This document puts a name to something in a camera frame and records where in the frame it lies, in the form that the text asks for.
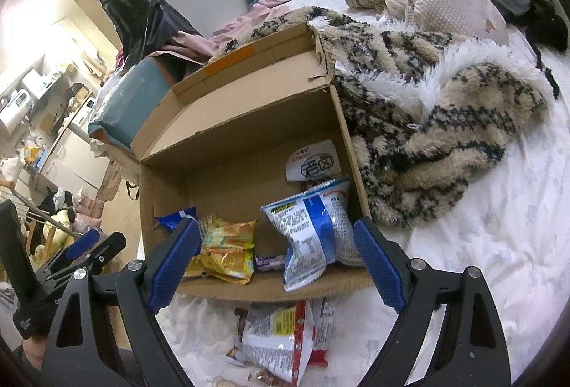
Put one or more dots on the yellow snack packet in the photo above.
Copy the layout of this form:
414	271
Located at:
227	249

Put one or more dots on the brown cardboard box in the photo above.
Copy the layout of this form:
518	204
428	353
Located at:
231	173

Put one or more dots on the wooden rack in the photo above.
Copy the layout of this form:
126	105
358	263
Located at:
42	240

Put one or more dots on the white packet with red logo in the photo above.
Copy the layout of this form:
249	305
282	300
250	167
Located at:
314	160

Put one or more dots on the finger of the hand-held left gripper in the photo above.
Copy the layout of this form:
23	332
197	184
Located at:
109	249
78	246

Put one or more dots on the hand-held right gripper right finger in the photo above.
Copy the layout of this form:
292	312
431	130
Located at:
378	266

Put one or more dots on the dark blue snack packet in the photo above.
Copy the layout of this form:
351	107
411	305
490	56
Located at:
171	220

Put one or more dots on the pink yellow candy bar packet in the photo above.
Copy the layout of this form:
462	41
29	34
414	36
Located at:
269	262

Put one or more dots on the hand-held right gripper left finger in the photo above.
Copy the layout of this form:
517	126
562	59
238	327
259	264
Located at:
173	266

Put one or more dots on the white kitchen cabinet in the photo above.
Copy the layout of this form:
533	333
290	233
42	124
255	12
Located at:
75	160

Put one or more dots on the brown chocolate bread packet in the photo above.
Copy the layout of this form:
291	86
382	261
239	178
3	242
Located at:
238	324

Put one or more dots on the blue white striped snack packet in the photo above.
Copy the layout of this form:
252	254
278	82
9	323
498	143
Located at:
311	226

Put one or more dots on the red and white snack bag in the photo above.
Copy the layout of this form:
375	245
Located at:
276	338

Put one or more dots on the fuzzy beige black striped blanket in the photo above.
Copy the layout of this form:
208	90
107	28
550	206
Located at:
445	124

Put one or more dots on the person's left hand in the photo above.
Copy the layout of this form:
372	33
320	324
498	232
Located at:
35	351

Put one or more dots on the red white snack packet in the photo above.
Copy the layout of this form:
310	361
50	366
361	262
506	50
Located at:
323	324

